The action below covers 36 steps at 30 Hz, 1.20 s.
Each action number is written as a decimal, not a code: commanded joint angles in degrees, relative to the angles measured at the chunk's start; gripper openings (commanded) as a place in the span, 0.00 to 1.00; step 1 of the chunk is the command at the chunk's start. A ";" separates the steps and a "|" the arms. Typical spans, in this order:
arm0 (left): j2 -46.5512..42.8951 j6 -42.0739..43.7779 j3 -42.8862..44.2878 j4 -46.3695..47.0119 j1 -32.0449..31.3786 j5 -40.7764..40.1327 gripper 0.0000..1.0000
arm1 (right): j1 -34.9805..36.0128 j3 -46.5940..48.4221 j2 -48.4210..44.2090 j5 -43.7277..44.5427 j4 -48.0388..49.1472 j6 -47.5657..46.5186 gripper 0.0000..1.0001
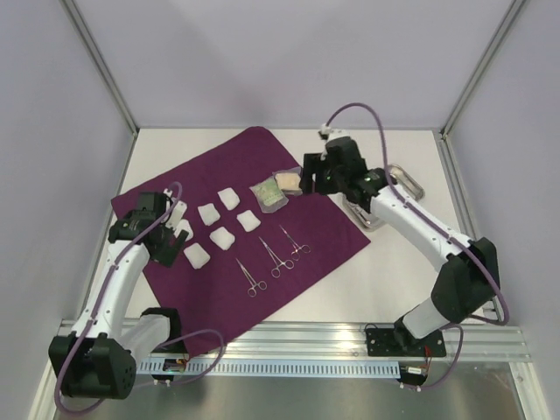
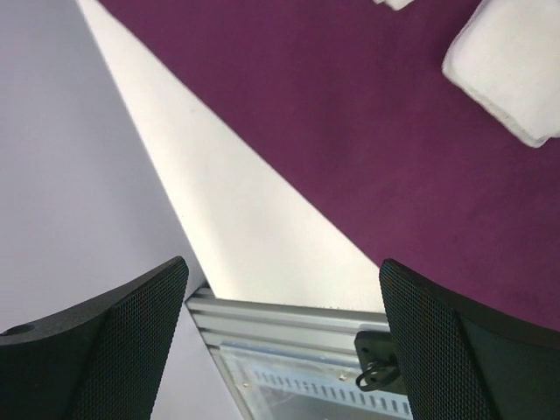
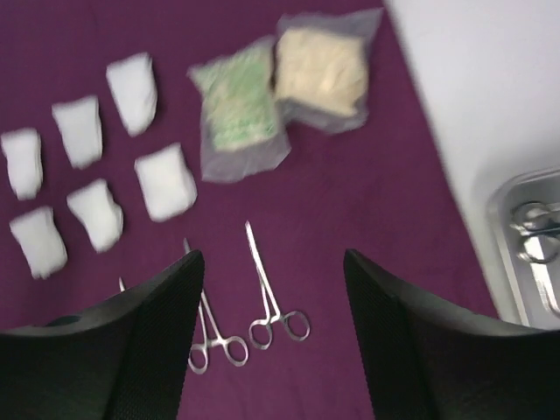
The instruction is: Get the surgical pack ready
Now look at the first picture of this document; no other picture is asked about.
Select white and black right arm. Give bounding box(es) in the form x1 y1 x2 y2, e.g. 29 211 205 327
300 135 499 354

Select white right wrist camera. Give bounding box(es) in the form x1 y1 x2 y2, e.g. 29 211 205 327
318 124 350 143

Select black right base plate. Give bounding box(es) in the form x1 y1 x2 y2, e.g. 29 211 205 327
364 324 447 358

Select stainless steel instrument tray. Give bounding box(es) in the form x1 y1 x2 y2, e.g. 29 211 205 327
342 164 425 232

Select white slotted cable duct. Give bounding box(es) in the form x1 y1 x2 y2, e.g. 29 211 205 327
136 357 401 379

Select steel forceps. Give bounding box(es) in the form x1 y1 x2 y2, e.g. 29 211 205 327
279 225 312 262
259 237 295 278
236 259 268 298

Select green gauze in clear pouch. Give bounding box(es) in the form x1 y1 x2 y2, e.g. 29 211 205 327
249 177 289 214

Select white gauze pad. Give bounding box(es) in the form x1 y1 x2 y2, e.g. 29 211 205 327
209 227 235 251
236 210 261 233
198 203 221 227
174 219 193 242
218 187 241 211
184 243 211 270

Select aluminium mounting rail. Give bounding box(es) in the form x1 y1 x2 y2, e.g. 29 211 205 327
52 318 533 364

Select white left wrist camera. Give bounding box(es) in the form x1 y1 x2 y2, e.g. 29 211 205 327
164 188 187 228

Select aluminium frame post right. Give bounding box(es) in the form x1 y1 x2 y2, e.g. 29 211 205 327
439 0 529 140

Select aluminium frame post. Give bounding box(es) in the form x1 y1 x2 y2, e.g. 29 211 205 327
59 0 139 139
439 0 529 140

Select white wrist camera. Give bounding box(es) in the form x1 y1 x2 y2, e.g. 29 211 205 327
318 124 350 143
164 188 187 228

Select aluminium frame post left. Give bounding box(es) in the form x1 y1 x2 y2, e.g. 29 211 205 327
59 0 139 139

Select purple cloth drape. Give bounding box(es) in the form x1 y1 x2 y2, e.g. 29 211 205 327
112 127 368 339

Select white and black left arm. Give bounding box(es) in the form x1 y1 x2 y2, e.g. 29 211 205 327
48 191 186 400

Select beige bandage in clear pouch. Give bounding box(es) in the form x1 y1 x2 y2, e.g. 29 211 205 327
272 166 303 196

